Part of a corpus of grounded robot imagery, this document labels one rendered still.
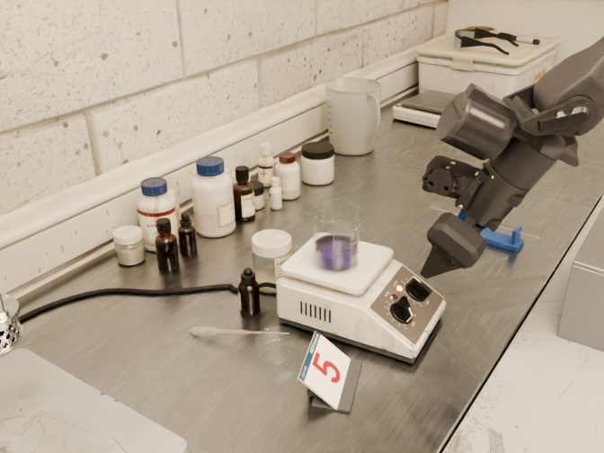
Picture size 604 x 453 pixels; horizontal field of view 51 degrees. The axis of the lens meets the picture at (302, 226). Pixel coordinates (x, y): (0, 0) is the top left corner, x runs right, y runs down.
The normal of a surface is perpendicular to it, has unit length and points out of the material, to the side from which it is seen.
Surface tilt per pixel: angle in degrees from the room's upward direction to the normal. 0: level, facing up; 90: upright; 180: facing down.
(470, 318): 0
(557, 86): 42
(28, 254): 90
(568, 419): 0
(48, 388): 0
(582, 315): 90
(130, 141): 90
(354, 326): 90
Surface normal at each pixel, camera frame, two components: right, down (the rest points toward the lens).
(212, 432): -0.01, -0.89
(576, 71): -0.67, -0.64
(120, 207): 0.83, 0.25
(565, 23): -0.56, 0.39
